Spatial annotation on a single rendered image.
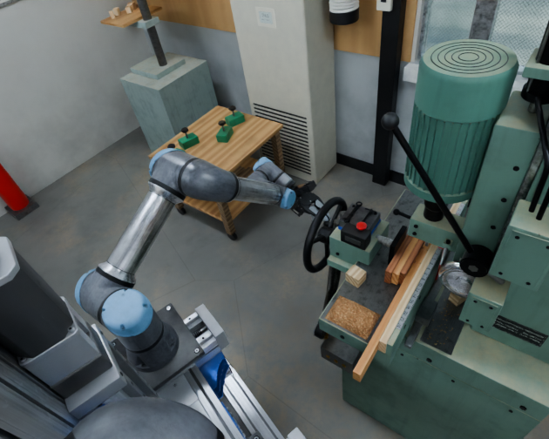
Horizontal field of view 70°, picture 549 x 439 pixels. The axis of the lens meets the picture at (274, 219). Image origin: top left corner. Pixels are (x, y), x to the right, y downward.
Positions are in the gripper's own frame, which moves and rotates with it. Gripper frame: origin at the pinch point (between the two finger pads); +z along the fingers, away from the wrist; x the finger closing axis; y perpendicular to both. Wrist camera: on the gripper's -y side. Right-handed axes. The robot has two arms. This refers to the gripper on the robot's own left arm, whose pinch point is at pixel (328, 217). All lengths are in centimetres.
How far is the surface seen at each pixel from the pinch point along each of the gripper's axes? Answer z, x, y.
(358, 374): 31, 54, -32
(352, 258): 14.5, 22.3, -21.0
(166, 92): -142, -58, 85
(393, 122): -1, 28, -72
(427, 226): 22, 15, -44
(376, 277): 22.8, 24.8, -25.0
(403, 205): 17.2, -6.3, -23.8
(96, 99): -216, -53, 151
